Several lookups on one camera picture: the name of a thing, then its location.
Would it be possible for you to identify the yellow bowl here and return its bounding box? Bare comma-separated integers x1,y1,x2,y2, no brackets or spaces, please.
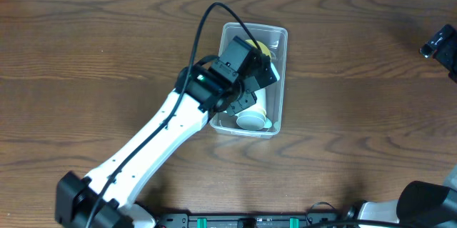
246,39,271,58

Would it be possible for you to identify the clear plastic container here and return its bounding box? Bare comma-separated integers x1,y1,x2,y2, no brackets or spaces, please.
209,23,288,139

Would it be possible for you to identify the white cup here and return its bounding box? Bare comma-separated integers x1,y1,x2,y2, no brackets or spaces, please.
236,89,268,131

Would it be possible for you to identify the mint green spoon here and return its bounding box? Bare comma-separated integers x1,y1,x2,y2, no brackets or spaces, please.
263,118,272,129

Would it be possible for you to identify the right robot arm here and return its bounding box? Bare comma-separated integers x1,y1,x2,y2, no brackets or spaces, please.
346,24,456,228

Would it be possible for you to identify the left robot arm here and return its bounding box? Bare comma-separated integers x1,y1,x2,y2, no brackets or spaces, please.
54,54,284,227

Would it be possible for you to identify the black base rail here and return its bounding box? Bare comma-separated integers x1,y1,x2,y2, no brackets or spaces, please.
156,202,359,228

